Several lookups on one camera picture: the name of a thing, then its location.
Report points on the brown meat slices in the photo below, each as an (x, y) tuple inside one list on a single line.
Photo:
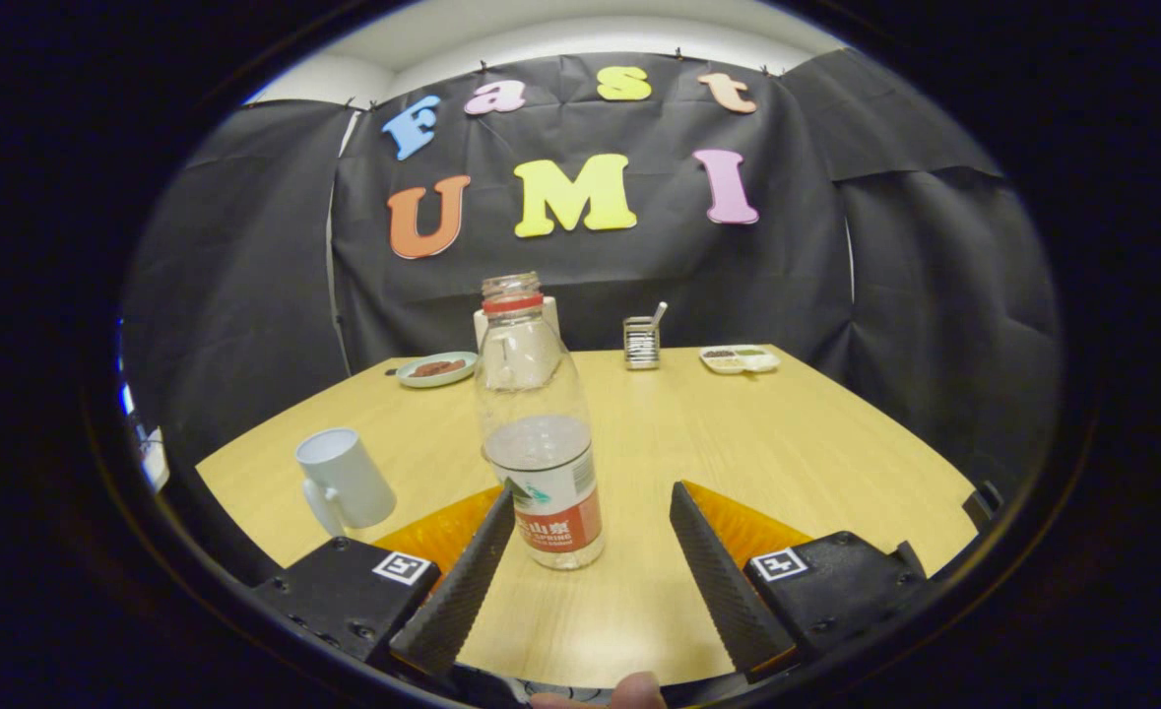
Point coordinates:
[(437, 369)]

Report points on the wooden table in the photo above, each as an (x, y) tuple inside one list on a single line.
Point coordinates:
[(787, 443)]

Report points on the pale green plate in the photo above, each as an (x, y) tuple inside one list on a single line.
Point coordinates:
[(413, 379)]

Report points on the white cup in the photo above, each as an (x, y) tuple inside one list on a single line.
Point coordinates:
[(354, 483)]

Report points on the white divided dish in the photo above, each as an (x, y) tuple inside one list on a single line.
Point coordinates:
[(738, 360)]

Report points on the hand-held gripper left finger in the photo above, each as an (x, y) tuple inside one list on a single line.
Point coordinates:
[(462, 591)]

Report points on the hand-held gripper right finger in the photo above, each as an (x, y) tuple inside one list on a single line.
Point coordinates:
[(728, 591)]

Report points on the white blurry object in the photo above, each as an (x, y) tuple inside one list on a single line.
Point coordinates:
[(152, 463)]

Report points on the white toaster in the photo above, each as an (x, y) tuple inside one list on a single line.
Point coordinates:
[(552, 323)]

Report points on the clear plastic juice bottle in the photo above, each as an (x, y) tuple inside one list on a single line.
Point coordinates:
[(541, 443)]

